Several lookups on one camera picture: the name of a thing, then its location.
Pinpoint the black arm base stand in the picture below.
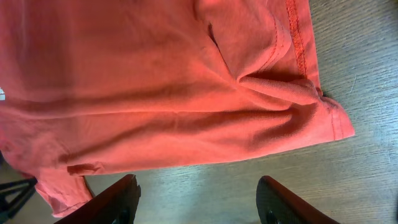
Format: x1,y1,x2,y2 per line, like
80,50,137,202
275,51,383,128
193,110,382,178
1,178,37,224

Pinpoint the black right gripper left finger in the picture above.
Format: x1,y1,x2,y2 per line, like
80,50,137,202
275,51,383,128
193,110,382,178
55,174,141,224

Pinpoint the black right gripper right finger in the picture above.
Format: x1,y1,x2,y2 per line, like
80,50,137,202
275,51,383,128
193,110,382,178
256,175,338,224

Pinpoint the orange printed t-shirt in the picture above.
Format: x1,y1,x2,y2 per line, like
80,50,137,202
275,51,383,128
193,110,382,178
1,0,354,217

